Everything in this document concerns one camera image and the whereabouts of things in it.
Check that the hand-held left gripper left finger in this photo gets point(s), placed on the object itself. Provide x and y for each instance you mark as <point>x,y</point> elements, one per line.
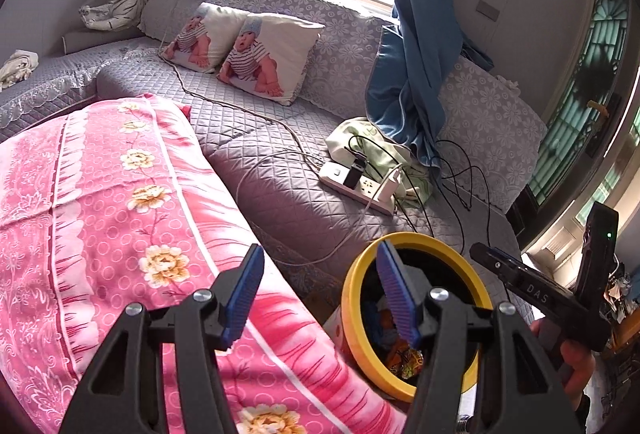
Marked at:
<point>245,294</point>

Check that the grey pillow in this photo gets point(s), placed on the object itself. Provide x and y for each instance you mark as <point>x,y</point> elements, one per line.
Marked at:
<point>95,39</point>

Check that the light green cloth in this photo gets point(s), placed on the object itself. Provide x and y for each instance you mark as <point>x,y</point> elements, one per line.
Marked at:
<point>350,134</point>

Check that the beige crumpled clothing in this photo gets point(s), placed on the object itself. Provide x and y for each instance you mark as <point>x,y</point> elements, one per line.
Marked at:
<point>17,67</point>

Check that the grey quilted sofa bed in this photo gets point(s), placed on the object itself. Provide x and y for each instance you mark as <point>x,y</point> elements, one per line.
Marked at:
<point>280,194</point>

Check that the black charger plug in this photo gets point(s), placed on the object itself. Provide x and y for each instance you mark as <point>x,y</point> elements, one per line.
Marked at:
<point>356,174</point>

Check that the baby print pillow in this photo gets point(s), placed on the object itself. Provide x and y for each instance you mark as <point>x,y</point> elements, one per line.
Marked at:
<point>260,59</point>
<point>200,39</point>

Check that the blue curtain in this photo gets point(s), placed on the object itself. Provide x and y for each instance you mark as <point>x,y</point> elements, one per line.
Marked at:
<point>415,64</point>

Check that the door with green glass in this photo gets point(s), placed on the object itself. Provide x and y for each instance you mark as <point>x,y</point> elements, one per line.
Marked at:
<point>575,89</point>

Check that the orange snack wrapper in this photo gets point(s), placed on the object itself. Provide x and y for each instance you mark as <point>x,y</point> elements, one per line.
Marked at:
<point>402,359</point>

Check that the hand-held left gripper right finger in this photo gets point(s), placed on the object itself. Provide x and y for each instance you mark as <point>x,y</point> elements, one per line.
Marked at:
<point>397,294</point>

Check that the white power strip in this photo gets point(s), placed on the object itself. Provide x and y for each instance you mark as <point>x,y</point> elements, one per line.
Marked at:
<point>332,174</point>

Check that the pink floral blanket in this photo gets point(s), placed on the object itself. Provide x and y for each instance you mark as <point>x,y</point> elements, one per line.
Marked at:
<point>100,194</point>

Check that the yellow round bin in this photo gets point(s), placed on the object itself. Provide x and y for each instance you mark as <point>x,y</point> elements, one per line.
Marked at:
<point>350,304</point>

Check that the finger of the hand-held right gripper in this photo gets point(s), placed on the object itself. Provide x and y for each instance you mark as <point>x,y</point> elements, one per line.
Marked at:
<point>535,291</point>

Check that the white tiger plush toy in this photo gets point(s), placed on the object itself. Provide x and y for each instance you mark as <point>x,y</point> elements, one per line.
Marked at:
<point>117,4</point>

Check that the person's right hand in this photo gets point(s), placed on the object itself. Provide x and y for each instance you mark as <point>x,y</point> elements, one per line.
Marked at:
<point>577,364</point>

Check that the wall switch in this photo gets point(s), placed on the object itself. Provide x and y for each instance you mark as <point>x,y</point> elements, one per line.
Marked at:
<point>487,10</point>

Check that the white charger plug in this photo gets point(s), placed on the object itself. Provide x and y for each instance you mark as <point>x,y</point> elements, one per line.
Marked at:
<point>387,184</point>

